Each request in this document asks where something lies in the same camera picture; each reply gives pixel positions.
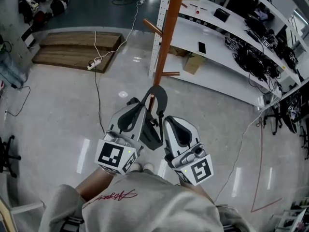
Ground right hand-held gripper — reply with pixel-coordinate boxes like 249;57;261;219
162;116;215;187

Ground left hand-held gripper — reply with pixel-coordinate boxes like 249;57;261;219
93;103;147;176

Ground brown wooden coat rack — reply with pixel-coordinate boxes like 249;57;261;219
142;0;210;112

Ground person's right forearm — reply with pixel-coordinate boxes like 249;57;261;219
180;177;215;204

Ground person's left forearm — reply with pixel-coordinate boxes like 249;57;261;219
74;167;114;202

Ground white shelving unit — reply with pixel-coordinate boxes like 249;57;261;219
148;0;309;110

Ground white power strip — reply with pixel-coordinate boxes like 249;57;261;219
86;58;102;70

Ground open cardboard box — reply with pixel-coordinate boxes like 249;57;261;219
183;53;206;75

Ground light grey sweatshirt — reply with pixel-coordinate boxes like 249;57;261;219
38;172;252;232

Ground flat cardboard piece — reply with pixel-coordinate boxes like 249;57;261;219
169;46;191;57

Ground brown wooden platform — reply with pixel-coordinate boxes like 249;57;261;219
31;31;126;74

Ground black office chair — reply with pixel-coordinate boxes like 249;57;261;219
299;126;309;160
264;104;283;136
0;135;22;178

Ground black cluttered table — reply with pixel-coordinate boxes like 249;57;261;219
280;90;301;134

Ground black box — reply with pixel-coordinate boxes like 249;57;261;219
213;8;230;23

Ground white equipment cart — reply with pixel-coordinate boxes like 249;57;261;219
270;202;309;232

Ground pile of dark bags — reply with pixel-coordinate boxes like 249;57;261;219
18;0;70;31

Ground thin black cable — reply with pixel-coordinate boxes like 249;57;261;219
89;60;106;134
4;86;31;117

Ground long white cable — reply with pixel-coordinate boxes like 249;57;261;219
93;0;145;62
214;115;265;202

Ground thin red cord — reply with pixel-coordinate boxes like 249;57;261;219
250;117;283;213

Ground tangle of black cables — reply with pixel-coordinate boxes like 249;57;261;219
233;44;282;82

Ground white metal frame bar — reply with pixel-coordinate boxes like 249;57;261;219
9;201;45;215

